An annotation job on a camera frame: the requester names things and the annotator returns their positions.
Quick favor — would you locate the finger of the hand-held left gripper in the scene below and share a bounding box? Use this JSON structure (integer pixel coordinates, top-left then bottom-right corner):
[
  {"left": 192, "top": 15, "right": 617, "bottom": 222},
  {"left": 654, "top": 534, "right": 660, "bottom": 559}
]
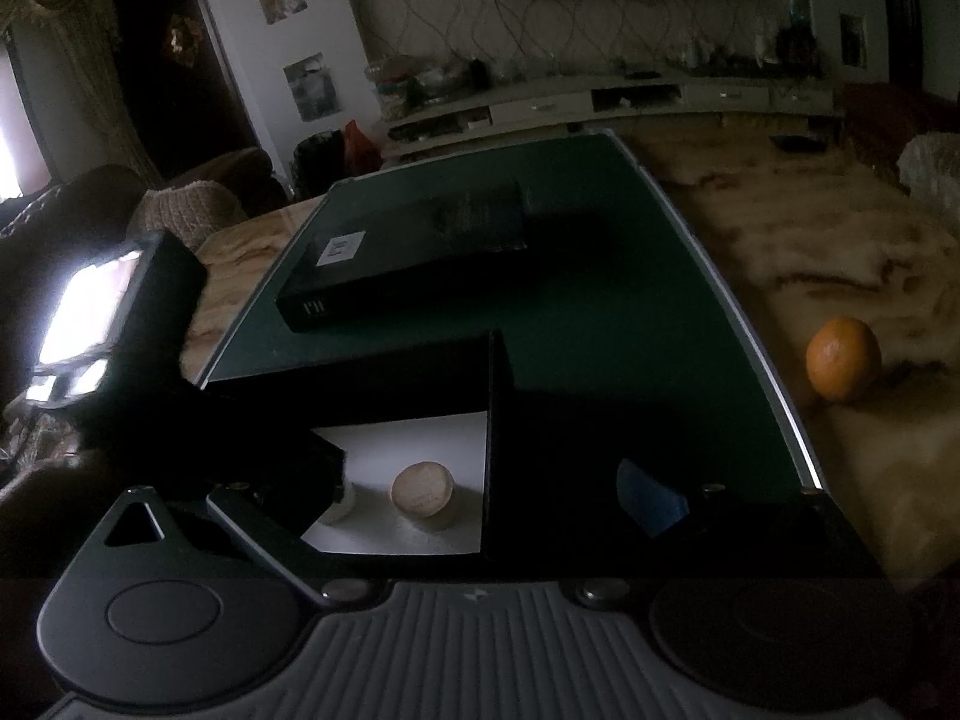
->
[{"left": 191, "top": 388, "right": 347, "bottom": 482}]

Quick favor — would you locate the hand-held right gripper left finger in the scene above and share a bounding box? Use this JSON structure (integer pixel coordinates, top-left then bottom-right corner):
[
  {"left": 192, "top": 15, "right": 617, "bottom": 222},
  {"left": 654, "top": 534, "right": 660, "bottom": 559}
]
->
[{"left": 75, "top": 442, "right": 372, "bottom": 608}]

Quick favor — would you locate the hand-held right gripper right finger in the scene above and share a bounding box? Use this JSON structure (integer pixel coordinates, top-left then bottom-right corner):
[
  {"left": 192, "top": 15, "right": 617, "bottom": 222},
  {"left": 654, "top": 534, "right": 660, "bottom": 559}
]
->
[{"left": 574, "top": 457, "right": 886, "bottom": 608}]

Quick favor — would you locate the round jar pinkish lid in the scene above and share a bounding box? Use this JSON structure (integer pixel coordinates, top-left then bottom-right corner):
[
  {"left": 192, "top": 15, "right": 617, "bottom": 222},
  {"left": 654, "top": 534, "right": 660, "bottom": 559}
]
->
[{"left": 319, "top": 484, "right": 358, "bottom": 526}]

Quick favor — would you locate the round jar beige lid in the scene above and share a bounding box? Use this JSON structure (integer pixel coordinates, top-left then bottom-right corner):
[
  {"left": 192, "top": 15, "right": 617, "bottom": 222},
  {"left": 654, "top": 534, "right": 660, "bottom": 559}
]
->
[{"left": 390, "top": 460, "right": 460, "bottom": 533}]

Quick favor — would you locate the black box white interior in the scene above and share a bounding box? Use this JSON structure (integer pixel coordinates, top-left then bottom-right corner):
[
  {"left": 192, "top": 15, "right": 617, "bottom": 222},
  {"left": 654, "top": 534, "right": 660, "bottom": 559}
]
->
[{"left": 202, "top": 328, "right": 518, "bottom": 563}]

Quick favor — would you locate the black box with label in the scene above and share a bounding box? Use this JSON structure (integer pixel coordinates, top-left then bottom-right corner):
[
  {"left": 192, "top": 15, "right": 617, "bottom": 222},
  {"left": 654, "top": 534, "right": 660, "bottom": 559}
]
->
[{"left": 276, "top": 180, "right": 535, "bottom": 335}]

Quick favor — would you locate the beige knit blanket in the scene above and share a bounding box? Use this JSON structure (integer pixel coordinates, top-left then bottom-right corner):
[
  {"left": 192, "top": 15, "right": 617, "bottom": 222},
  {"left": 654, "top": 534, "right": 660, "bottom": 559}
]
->
[{"left": 127, "top": 180, "right": 248, "bottom": 252}]

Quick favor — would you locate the dark brown sofa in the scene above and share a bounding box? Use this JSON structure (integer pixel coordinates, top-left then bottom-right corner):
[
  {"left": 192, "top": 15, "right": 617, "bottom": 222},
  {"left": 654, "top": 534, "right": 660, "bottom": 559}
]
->
[{"left": 0, "top": 146, "right": 290, "bottom": 391}]

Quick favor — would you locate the green desk mat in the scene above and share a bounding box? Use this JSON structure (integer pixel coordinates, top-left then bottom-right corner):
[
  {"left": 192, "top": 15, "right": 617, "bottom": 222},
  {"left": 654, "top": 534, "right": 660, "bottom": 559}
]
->
[{"left": 199, "top": 129, "right": 822, "bottom": 511}]

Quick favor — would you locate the dark wooden door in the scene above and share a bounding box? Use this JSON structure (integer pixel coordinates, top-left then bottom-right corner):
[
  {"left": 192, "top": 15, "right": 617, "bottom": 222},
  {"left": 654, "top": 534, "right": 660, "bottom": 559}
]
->
[{"left": 111, "top": 0, "right": 263, "bottom": 181}]

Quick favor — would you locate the orange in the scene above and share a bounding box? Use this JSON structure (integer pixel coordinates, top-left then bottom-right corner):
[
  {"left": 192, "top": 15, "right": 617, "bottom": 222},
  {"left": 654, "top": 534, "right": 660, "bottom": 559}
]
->
[{"left": 806, "top": 317, "right": 884, "bottom": 402}]

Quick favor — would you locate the black trash bin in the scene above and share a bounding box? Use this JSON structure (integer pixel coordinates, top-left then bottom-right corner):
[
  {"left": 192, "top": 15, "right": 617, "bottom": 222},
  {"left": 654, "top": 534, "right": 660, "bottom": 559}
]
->
[{"left": 292, "top": 131, "right": 350, "bottom": 203}]

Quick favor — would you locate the red bag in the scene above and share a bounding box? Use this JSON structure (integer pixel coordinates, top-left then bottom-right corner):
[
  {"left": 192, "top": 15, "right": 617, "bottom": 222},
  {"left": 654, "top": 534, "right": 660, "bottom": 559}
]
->
[{"left": 343, "top": 118, "right": 382, "bottom": 179}]

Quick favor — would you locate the white television cabinet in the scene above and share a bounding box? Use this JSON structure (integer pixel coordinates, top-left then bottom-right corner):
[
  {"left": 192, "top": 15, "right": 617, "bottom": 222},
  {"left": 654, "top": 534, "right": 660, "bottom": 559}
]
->
[{"left": 382, "top": 64, "right": 845, "bottom": 158}]

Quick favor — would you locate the white knit cloth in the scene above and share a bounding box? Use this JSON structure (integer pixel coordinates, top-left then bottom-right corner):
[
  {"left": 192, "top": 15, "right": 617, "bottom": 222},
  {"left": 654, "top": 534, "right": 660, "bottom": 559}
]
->
[{"left": 898, "top": 132, "right": 960, "bottom": 222}]

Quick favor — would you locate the reddish sofa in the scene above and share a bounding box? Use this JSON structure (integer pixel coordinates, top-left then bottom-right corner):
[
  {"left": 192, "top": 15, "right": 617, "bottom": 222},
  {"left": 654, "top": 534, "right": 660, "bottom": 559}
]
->
[{"left": 836, "top": 81, "right": 960, "bottom": 166}]

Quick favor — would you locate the dark framed wall picture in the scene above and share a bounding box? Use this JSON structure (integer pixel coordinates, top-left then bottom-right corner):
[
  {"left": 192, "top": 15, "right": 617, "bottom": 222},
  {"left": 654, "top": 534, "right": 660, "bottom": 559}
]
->
[{"left": 838, "top": 13, "right": 867, "bottom": 68}]

